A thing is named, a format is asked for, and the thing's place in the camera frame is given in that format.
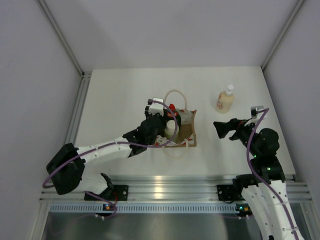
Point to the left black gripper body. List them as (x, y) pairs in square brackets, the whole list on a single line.
[(152, 141)]

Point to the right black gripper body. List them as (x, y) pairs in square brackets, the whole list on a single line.
[(244, 132)]

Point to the cream pump lotion bottle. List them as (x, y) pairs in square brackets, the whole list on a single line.
[(225, 100)]

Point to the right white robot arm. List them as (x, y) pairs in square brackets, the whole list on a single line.
[(264, 189)]

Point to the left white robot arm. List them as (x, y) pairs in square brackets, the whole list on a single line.
[(71, 169)]

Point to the brown canvas tote bag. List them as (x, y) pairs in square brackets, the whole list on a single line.
[(187, 136)]

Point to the green bottle white cap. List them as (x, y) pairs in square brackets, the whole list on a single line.
[(171, 131)]

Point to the dark bottle red cap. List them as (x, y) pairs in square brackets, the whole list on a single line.
[(168, 114)]

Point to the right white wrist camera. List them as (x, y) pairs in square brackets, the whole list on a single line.
[(256, 113)]

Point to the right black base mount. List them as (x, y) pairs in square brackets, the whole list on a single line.
[(226, 193)]

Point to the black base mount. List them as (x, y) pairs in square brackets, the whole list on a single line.
[(226, 193), (120, 192)]

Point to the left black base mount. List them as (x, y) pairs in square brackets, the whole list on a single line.
[(120, 192)]

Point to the left aluminium frame post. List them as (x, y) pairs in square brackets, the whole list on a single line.
[(61, 37)]

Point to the aluminium frame post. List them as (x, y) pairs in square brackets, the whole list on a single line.
[(61, 37), (282, 33)]

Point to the white slotted cable duct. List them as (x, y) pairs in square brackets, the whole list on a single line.
[(130, 208)]

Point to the right aluminium frame post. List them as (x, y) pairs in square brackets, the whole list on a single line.
[(282, 33)]

